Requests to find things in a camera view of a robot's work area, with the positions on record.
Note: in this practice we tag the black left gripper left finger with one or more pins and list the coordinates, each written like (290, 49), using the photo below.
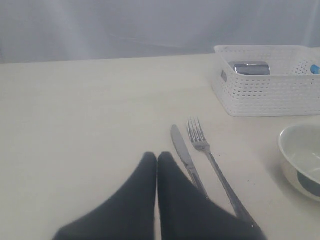
(129, 214)

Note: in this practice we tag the blue chips bag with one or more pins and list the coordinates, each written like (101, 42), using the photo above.
(314, 69)

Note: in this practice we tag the silver table knife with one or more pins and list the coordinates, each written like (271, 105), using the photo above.
(183, 153)

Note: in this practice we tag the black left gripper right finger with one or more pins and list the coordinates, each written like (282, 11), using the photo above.
(186, 214)

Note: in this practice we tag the white speckled ceramic bowl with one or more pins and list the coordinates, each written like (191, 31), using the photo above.
(299, 144)

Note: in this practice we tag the white perforated plastic basket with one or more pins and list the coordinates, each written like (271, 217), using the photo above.
(291, 89)

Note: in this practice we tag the silver fork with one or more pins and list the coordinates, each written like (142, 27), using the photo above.
(199, 142)

